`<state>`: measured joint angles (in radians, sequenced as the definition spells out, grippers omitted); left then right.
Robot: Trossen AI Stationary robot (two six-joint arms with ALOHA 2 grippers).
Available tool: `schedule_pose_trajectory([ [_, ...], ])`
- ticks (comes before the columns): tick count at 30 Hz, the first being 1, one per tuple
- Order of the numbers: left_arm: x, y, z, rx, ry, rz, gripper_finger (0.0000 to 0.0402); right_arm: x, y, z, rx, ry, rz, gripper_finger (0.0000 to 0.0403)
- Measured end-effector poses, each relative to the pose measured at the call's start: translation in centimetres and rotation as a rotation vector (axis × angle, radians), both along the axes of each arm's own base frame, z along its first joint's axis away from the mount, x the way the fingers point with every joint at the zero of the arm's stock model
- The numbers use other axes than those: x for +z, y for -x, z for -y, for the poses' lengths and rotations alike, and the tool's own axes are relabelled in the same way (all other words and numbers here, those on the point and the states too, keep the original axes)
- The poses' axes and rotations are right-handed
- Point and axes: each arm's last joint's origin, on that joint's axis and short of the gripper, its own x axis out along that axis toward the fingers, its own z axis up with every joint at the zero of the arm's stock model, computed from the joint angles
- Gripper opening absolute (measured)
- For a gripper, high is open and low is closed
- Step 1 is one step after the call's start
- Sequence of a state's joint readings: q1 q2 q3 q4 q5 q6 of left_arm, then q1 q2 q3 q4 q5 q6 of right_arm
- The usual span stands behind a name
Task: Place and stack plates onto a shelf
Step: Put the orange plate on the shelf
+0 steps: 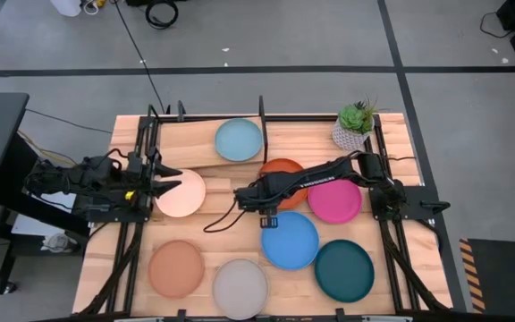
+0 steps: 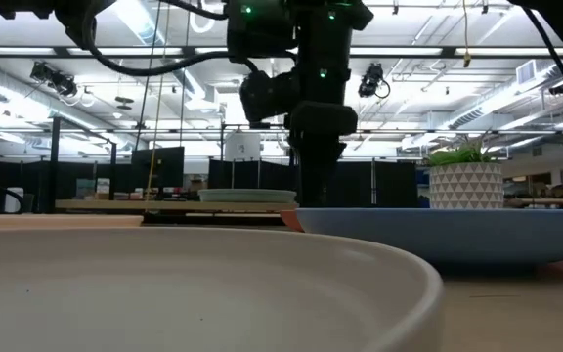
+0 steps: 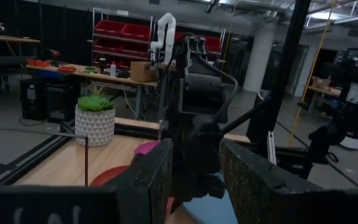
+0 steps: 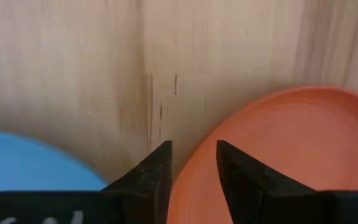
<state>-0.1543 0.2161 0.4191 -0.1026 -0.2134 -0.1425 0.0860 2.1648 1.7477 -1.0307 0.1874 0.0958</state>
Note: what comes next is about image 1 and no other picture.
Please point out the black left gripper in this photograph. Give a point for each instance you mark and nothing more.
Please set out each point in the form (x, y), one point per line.
(143, 179)

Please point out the magenta plate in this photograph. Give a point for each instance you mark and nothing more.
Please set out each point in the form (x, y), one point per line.
(335, 205)

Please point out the terracotta plate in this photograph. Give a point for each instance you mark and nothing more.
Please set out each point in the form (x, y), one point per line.
(176, 269)

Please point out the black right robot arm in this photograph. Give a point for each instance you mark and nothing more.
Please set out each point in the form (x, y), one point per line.
(324, 174)

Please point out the black aluminium table frame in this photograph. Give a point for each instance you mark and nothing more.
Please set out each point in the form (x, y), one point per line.
(302, 118)

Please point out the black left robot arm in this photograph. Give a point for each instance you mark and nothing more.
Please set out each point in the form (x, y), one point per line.
(87, 175)

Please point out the pale pink plate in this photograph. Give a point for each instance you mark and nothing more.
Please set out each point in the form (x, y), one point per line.
(187, 197)

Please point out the light blue plate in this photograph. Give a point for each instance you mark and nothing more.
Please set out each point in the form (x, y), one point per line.
(238, 139)

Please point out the orange plate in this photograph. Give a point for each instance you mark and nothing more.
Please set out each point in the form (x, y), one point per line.
(284, 166)

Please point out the yellow black hazard mat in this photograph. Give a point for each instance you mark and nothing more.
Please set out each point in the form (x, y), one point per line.
(503, 273)

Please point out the succulent in white pot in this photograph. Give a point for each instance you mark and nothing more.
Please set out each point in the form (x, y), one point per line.
(353, 127)

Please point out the grey plate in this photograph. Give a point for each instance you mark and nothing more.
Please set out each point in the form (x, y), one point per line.
(240, 290)

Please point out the black upright frame post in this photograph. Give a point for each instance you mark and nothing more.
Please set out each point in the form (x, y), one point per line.
(262, 129)

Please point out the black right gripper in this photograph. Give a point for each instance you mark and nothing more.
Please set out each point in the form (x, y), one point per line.
(255, 194)

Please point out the white container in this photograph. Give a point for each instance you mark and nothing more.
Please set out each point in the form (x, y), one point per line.
(66, 6)

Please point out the dark teal plate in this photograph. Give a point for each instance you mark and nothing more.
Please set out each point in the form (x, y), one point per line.
(344, 270)

